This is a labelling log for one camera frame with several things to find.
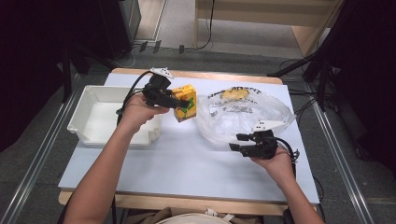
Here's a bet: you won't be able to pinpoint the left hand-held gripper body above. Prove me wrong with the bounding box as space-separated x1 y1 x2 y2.
142 67 175 108

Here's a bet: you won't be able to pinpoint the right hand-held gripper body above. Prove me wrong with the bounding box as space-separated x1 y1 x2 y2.
239 119 288 161

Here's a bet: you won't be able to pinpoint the yellow snack packet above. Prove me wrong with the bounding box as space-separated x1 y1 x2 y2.
171 83 198 123

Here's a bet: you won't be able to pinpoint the clear plastic bag smiley print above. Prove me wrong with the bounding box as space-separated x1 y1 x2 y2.
195 87 297 146

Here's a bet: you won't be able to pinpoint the white plastic bin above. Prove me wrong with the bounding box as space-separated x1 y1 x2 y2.
66 85 163 147

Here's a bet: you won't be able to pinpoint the person's right hand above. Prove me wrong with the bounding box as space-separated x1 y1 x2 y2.
250 147 297 189

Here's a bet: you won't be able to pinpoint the person's left hand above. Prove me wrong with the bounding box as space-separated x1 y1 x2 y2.
117 92 171 134

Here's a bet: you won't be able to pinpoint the person's right leg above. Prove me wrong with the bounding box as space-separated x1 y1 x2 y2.
281 208 295 224

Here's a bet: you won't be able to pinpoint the black cabinet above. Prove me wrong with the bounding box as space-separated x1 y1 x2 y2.
99 0 143 62

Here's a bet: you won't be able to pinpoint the black metal stand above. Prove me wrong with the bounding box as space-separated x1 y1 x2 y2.
60 43 104 104
266 46 334 113

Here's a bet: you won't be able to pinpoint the person's tan clothing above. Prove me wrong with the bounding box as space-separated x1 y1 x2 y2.
125 205 265 224

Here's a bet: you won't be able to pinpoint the dark curtain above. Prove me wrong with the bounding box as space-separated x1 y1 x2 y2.
0 0 106 153
311 0 396 175

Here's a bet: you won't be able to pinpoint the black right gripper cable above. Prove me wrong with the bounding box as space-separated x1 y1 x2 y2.
275 137 302 188

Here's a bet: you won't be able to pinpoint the white floor cable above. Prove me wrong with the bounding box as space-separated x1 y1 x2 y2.
111 45 138 69

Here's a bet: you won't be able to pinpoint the black floor cables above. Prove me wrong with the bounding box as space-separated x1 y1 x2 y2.
288 88 340 117

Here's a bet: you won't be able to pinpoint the aluminium floor rail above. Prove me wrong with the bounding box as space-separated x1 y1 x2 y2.
0 90 82 224
306 83 375 224

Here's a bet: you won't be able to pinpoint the black hanging cable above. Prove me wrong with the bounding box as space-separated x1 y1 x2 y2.
194 0 217 50

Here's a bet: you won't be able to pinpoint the light wooden furniture frame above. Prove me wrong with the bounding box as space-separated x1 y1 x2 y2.
193 0 345 59

